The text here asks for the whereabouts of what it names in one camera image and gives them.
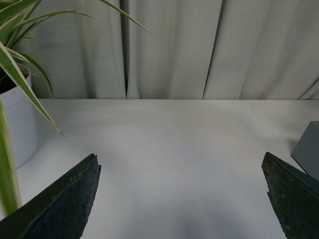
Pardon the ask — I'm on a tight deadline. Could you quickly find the white curtain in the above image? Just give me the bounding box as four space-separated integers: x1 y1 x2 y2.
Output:
19 0 319 100

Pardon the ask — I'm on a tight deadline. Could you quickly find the white plant pot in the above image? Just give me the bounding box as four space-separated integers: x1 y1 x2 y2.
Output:
0 70 39 168

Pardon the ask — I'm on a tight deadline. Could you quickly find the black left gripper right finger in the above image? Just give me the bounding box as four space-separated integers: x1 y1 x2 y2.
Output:
262 152 319 239

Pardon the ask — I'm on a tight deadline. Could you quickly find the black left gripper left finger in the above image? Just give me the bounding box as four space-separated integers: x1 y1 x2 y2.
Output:
0 154 101 239

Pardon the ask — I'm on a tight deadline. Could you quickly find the gray cube base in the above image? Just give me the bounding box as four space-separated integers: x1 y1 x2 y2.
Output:
291 121 319 181

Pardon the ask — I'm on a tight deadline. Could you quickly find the green striped plant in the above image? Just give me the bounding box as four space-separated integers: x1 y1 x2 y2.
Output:
0 0 159 218

